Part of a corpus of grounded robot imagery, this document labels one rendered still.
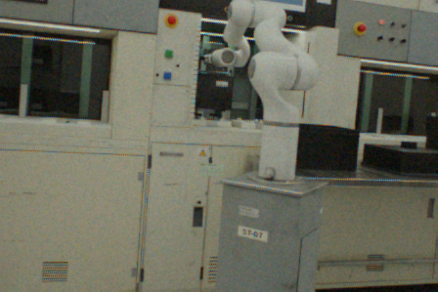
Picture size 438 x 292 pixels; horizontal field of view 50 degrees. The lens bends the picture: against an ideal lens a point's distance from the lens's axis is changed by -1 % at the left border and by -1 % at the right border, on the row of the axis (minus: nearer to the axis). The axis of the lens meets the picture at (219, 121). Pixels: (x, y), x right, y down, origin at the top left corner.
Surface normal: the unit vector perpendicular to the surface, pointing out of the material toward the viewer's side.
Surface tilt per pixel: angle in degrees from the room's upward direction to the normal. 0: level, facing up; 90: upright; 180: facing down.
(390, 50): 90
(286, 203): 90
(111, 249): 90
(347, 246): 90
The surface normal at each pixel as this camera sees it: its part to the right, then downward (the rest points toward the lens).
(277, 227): -0.48, 0.01
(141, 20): 0.28, 0.07
